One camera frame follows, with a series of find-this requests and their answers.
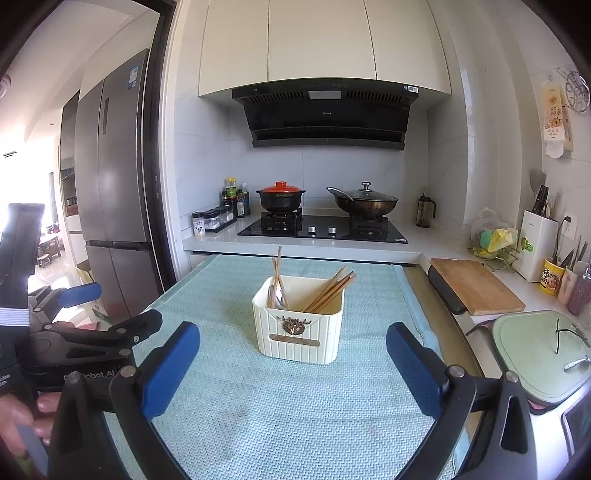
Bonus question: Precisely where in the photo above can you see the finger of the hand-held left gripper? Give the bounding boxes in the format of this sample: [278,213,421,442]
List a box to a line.
[30,282,103,324]
[44,309,163,358]

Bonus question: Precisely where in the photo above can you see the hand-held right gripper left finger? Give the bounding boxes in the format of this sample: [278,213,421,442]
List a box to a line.
[48,322,201,480]

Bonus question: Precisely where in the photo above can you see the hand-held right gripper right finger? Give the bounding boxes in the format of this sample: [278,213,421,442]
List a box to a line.
[385,322,539,480]

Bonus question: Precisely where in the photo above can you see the cream ribbed utensil holder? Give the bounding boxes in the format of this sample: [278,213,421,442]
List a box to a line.
[252,275,345,365]

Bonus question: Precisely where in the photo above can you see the bundle of wooden chopsticks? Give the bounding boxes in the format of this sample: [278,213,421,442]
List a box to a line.
[300,270,356,313]

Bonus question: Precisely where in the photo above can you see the person's left hand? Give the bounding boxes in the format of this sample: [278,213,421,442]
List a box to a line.
[0,391,63,472]

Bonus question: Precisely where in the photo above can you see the yellow printed cardboard box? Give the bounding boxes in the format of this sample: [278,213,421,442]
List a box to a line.
[76,263,112,321]

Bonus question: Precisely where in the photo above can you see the dark wooden furniture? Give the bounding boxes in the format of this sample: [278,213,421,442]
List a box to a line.
[36,222,61,268]

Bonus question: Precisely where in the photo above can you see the black tray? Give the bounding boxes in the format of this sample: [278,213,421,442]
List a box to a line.
[427,265,469,315]

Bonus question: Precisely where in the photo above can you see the wooden cutting board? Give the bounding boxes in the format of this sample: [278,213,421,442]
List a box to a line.
[430,258,527,317]

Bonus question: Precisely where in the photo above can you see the pale green cutting board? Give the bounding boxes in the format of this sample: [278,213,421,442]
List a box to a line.
[489,310,591,407]

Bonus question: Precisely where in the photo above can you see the light blue woven towel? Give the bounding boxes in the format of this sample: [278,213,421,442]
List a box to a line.
[104,255,462,480]

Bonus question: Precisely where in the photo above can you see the grey steel refrigerator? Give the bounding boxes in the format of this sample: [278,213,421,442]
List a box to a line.
[74,48,167,319]

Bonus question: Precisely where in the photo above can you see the black lid seasoning jar set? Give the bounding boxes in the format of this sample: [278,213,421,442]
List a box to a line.
[203,205,237,232]

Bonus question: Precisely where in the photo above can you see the tall shelf cabinet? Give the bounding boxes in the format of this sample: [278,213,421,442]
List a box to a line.
[58,90,81,232]

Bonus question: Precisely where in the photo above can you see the yellow green plastic bag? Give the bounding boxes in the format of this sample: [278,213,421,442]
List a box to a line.
[470,208,520,259]

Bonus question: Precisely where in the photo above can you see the glass pitcher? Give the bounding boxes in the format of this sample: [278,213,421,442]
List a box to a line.
[416,193,437,228]

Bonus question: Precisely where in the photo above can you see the yellow printed paper cup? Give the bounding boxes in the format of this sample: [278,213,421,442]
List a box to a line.
[539,257,565,296]

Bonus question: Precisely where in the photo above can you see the black glass gas cooktop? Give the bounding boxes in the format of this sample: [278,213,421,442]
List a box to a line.
[237,209,409,244]

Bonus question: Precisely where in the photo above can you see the dark metal wok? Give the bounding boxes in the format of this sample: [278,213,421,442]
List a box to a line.
[327,181,399,217]

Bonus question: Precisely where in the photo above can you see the steel sink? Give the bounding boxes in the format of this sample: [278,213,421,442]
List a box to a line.
[561,401,591,462]

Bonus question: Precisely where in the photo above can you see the pink cup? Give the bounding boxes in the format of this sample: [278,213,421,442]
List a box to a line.
[558,265,580,304]

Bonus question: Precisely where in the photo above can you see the white knife block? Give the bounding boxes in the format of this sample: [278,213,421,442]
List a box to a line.
[522,210,560,282]

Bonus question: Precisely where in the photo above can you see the purple bottle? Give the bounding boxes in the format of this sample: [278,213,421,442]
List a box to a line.
[566,258,591,317]

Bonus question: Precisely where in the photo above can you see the glass wok lid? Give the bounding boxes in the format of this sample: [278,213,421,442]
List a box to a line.
[344,181,393,201]

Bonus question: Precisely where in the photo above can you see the black clay pot red lid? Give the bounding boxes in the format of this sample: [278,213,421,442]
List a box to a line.
[255,181,306,213]

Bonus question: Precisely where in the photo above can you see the black range hood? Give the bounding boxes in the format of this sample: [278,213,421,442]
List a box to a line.
[232,78,422,151]

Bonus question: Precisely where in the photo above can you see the hanging printed package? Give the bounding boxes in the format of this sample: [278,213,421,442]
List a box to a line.
[541,82,574,160]

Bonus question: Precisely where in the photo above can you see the hanging metal trivet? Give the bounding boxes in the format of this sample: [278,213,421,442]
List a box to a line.
[556,67,591,113]

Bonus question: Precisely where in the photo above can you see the green wire rack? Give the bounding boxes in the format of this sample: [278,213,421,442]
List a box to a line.
[473,247,525,274]

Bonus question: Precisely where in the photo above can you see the thin black wire frame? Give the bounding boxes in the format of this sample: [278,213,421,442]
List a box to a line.
[555,318,591,354]

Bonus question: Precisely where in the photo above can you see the dark handled kitchen tool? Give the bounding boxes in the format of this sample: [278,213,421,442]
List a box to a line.
[558,235,589,273]

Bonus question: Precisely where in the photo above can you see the black handled knife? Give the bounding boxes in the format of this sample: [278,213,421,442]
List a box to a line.
[533,185,552,217]

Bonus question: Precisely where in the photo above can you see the white wall cabinet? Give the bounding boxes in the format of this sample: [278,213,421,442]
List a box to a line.
[198,0,452,97]

